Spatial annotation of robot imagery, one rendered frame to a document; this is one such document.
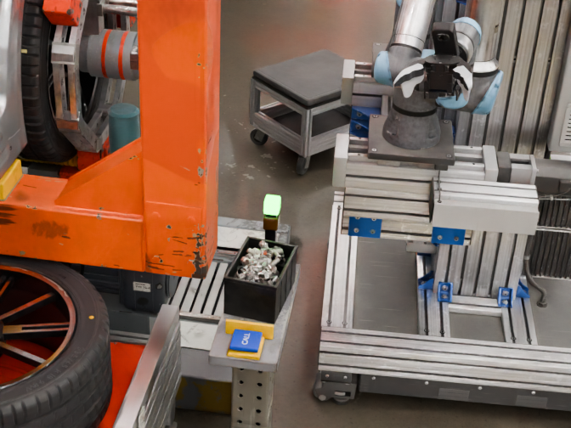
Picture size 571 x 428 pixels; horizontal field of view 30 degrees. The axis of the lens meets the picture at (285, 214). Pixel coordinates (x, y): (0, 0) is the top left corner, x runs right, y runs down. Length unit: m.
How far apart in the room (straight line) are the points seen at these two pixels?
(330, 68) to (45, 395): 2.28
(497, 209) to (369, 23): 3.09
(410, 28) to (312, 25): 3.20
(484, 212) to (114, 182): 0.93
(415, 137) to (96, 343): 0.95
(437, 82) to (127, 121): 1.12
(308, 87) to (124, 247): 1.62
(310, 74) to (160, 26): 1.91
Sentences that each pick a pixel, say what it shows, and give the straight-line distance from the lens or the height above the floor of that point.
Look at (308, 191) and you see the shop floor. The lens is 4.13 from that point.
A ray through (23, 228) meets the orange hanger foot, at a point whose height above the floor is 0.61.
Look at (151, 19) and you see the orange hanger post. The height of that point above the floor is 1.22.
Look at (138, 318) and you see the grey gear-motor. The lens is 3.12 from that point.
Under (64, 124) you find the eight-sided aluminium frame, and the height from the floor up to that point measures 0.75.
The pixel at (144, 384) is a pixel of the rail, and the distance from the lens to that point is 2.63.
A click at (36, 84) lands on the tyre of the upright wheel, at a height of 0.89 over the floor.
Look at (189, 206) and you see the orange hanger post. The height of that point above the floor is 0.74.
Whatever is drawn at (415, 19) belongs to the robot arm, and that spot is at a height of 1.22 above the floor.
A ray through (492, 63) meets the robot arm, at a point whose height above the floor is 1.07.
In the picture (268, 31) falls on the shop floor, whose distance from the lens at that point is 5.53.
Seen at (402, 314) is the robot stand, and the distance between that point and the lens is 3.18.
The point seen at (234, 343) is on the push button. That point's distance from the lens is 2.60.
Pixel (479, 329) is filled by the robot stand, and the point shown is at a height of 0.21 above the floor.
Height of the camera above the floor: 2.13
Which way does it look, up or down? 32 degrees down
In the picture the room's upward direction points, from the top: 3 degrees clockwise
